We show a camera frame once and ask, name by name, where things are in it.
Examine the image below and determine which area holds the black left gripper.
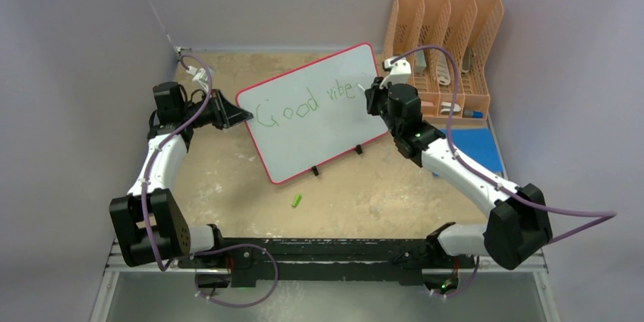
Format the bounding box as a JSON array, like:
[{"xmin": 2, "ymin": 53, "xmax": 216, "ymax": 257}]
[{"xmin": 180, "ymin": 90, "xmax": 251, "ymax": 131}]

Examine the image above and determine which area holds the red-framed whiteboard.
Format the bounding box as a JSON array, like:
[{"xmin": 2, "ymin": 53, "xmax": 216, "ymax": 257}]
[{"xmin": 235, "ymin": 43, "xmax": 387, "ymax": 184}]

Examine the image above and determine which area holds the green marker cap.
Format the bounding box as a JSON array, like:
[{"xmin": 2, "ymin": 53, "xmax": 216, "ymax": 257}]
[{"xmin": 292, "ymin": 194, "xmax": 302, "ymax": 208}]

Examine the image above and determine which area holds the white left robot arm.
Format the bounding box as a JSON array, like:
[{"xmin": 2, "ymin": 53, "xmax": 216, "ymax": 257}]
[{"xmin": 109, "ymin": 82, "xmax": 253, "ymax": 268}]

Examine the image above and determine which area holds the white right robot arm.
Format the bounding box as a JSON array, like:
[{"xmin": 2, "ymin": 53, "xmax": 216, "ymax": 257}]
[{"xmin": 365, "ymin": 77, "xmax": 553, "ymax": 270}]

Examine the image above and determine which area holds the green staples box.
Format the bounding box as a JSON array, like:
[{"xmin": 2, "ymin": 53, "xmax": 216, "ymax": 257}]
[{"xmin": 414, "ymin": 50, "xmax": 428, "ymax": 77}]

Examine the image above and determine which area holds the white clip in tray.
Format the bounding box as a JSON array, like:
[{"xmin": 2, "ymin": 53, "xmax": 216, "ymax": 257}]
[{"xmin": 439, "ymin": 102, "xmax": 462, "ymax": 115}]

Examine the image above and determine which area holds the white oval tape dispenser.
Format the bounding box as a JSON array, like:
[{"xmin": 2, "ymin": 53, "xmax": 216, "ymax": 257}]
[{"xmin": 436, "ymin": 52, "xmax": 451, "ymax": 87}]

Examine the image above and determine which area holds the orange plastic desk organizer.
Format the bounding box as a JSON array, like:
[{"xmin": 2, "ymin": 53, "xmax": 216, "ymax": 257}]
[{"xmin": 383, "ymin": 0, "xmax": 504, "ymax": 127}]

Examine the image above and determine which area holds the blue notebook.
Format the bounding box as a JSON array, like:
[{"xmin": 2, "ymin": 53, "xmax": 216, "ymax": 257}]
[{"xmin": 452, "ymin": 128, "xmax": 504, "ymax": 174}]

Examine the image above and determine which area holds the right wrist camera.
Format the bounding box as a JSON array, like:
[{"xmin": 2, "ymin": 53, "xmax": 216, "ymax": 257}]
[{"xmin": 380, "ymin": 56, "xmax": 413, "ymax": 89}]

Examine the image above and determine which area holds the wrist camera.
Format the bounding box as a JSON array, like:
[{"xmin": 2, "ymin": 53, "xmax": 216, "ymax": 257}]
[
  {"xmin": 380, "ymin": 56, "xmax": 413, "ymax": 89},
  {"xmin": 186, "ymin": 65, "xmax": 211, "ymax": 93}
]

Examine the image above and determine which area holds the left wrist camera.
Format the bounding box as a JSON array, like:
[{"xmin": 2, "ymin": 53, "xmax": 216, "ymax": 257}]
[{"xmin": 186, "ymin": 65, "xmax": 211, "ymax": 93}]

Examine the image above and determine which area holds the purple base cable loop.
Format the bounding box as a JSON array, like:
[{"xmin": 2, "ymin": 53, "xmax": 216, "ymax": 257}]
[{"xmin": 193, "ymin": 244, "xmax": 279, "ymax": 309}]

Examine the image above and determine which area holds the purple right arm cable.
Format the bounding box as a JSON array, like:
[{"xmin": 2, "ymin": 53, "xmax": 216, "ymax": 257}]
[{"xmin": 390, "ymin": 45, "xmax": 618, "ymax": 245}]

